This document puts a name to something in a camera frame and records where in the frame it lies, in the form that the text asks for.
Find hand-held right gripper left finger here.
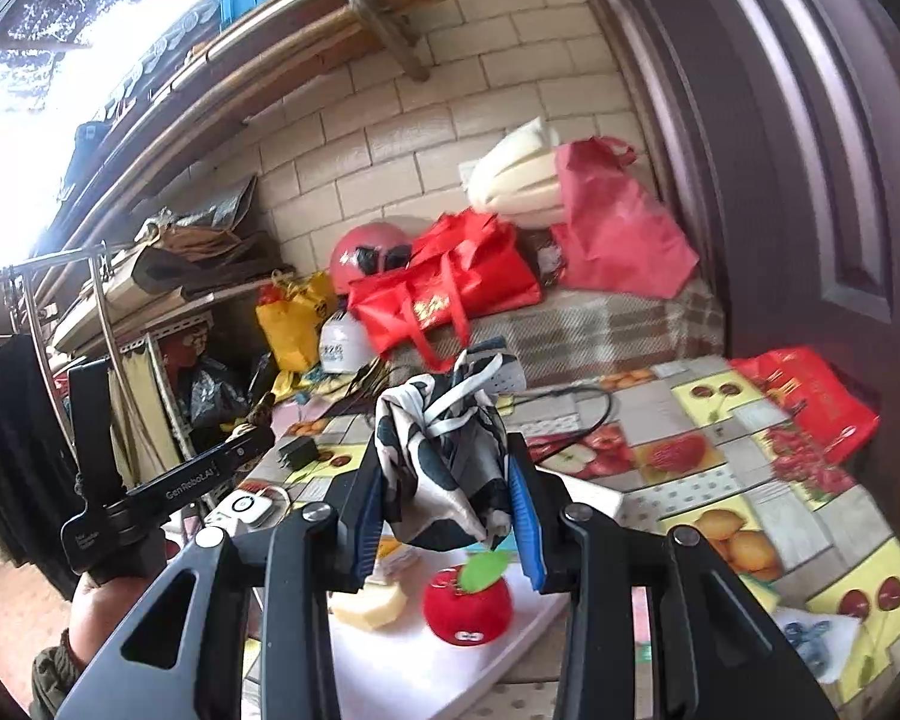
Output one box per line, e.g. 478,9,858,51
56,431,391,720

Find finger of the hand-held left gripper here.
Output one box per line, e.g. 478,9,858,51
217,424,277,477

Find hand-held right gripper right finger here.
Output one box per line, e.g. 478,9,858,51
499,431,841,720

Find black white patterned cloth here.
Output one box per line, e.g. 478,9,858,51
373,349,515,550

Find red plush apple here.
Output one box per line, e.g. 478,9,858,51
422,549,513,647

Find yellow sponge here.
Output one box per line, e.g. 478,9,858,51
328,581,410,631

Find person's left hand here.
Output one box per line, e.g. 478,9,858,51
67,570,162,665

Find beige cloth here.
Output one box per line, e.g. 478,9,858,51
109,349,185,481

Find black power adapter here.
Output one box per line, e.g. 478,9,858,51
280,437,321,471

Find white round device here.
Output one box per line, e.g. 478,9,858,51
206,490,277,531

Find black plastic bag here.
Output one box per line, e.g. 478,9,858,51
184,356,252,428

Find white flat box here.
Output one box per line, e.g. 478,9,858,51
570,480,623,533

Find black garment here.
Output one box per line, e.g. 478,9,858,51
0,331,83,601

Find yellow plastic bag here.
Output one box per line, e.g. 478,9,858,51
255,271,338,374

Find metal storage shelf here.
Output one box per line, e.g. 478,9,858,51
49,172,286,466

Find white helmet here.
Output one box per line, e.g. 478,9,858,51
317,313,376,374

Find white perforated slipper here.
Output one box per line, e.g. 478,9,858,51
461,345,530,398

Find metal clothes rack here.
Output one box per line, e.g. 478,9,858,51
0,240,140,496

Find fruit print tablecloth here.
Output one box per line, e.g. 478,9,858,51
240,352,900,720

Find brown cardboard pile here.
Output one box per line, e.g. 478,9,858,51
131,172,278,293

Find plaid blanket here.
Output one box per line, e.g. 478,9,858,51
386,277,727,391

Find pink helmet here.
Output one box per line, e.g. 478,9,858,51
328,223,415,293

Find red tote bag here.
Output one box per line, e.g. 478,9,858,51
347,211,545,372

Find blue white packet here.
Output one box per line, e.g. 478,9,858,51
776,611,841,680

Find red printed plastic bag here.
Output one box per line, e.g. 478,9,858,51
730,347,881,466

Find white folded foam pad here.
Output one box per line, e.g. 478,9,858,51
459,118,571,227

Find brown panel door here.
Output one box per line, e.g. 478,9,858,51
562,0,900,541

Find black cable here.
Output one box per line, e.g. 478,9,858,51
495,384,617,462

